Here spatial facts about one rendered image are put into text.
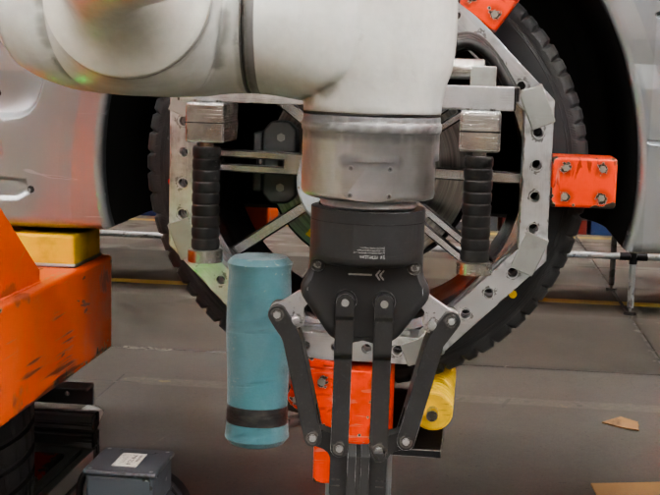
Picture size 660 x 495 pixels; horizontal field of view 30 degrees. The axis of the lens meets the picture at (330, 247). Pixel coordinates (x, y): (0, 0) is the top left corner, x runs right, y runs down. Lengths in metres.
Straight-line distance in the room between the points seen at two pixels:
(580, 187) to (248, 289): 0.48
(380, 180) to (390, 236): 0.04
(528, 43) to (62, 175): 0.73
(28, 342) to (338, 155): 1.03
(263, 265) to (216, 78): 0.88
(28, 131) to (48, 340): 0.34
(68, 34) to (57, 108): 1.18
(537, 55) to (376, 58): 1.07
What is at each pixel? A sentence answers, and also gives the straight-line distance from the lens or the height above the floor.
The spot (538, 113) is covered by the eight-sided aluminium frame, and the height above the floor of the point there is 0.94.
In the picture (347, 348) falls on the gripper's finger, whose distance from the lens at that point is 0.81.
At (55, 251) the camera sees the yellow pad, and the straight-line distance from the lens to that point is 1.96.
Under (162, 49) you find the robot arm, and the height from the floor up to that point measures 1.00.
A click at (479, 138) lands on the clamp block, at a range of 1.51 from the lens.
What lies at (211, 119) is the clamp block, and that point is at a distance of 1.54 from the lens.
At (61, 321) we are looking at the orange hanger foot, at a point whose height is 0.62.
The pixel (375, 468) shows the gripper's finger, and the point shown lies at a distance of 0.84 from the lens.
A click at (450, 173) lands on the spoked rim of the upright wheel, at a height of 0.85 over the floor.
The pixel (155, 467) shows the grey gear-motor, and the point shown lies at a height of 0.43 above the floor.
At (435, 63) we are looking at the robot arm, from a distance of 0.77.
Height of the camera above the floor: 0.99
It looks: 8 degrees down
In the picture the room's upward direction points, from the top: 2 degrees clockwise
